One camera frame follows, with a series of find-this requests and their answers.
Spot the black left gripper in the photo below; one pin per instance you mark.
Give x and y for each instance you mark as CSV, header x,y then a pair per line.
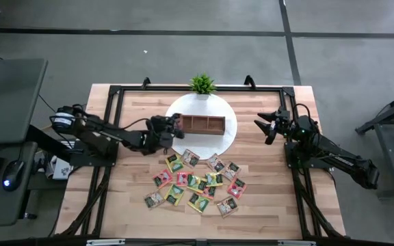
x,y
161,133

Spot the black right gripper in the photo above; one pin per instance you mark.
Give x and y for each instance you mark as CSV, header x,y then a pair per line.
x,y
282,119

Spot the wooden three-compartment box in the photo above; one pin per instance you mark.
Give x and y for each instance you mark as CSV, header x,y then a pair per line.
x,y
202,132

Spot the beige foil tea bag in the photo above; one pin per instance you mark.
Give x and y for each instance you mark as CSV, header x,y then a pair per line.
x,y
190,159
154,199
231,171
227,207
215,163

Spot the yellow-green foil tea bag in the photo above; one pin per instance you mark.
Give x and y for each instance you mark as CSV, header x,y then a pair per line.
x,y
198,202
174,195
196,184
214,179
174,163

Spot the red foil tea bag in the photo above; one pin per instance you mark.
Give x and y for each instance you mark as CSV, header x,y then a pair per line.
x,y
210,193
163,178
182,178
237,188

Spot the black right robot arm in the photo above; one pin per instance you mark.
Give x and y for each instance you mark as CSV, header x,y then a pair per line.
x,y
337,159

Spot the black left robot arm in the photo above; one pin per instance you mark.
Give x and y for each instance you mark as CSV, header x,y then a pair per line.
x,y
98,135

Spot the white round placemat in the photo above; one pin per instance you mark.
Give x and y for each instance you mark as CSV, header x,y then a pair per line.
x,y
200,147

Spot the small green potted plant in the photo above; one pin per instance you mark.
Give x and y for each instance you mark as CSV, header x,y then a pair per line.
x,y
202,85

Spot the black metal side stand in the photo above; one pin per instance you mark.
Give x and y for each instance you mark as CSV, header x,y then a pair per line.
x,y
388,153

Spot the white box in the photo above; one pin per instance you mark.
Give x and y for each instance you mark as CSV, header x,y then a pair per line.
x,y
62,171

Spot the black desk support beam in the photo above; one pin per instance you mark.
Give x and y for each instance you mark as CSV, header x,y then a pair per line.
x,y
46,141

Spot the black computer mouse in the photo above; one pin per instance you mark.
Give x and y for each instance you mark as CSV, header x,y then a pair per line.
x,y
12,174

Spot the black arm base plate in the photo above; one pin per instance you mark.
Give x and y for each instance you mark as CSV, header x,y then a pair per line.
x,y
80,160
292,161

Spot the black aluminium table frame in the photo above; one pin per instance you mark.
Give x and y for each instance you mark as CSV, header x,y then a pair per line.
x,y
149,89

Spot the black frame clamp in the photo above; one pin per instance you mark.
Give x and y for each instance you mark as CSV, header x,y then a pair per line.
x,y
250,82
145,83

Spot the silver metal bracket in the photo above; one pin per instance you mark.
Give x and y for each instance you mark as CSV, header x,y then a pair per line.
x,y
104,242
296,243

